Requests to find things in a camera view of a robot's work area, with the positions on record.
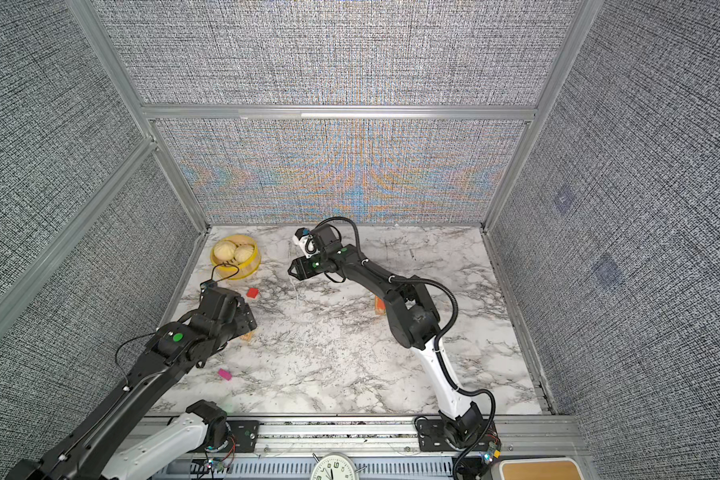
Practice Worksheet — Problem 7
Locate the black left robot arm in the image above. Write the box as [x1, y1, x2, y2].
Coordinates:
[6, 295, 257, 479]

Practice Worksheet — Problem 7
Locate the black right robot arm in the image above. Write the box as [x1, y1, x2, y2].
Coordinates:
[288, 245, 495, 450]

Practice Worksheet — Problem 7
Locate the magenta small block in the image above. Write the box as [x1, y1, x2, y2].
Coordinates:
[217, 369, 232, 381]

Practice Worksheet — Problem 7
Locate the orange red rectangular block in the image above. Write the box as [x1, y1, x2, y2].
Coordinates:
[374, 297, 386, 315]

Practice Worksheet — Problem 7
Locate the right steamed bun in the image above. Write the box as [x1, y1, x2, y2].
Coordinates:
[234, 244, 255, 264]

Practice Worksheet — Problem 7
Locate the steamed bun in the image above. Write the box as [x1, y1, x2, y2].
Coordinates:
[234, 244, 255, 264]
[213, 240, 238, 263]

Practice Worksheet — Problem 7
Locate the yellow rimmed bamboo steamer basket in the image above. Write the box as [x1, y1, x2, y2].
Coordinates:
[210, 235, 261, 281]

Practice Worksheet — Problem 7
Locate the left steamed bun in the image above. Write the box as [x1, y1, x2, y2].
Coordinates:
[213, 240, 238, 263]

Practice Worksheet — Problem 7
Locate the white analog clock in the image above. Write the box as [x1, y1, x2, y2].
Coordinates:
[310, 453, 359, 480]

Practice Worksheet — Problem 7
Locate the wood topped white box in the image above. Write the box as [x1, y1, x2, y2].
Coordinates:
[491, 457, 584, 480]

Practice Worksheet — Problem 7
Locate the black corrugated cable conduit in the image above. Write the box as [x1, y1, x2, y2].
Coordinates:
[311, 216, 497, 475]

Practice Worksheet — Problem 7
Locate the thin black left cable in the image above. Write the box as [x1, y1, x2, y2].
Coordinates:
[113, 332, 157, 385]

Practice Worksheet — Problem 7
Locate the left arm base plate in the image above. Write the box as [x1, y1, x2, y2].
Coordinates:
[215, 418, 261, 454]

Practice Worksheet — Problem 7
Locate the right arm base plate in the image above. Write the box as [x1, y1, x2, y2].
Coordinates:
[413, 416, 502, 453]

